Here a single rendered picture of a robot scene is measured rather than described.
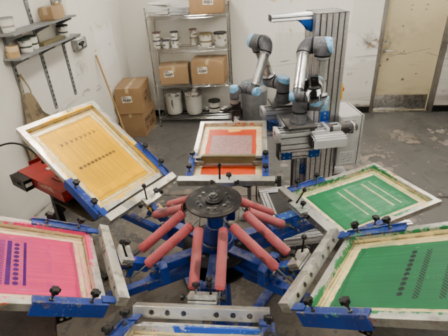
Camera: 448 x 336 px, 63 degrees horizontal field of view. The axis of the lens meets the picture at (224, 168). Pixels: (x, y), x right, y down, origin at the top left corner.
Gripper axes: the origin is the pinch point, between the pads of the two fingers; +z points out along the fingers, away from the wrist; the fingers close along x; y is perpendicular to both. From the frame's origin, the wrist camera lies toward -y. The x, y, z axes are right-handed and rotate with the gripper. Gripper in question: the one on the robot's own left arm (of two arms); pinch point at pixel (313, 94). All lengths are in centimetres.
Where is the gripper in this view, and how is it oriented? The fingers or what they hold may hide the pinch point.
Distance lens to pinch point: 229.7
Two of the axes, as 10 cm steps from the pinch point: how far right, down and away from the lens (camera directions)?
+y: 1.8, 8.7, 4.5
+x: -9.4, 0.2, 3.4
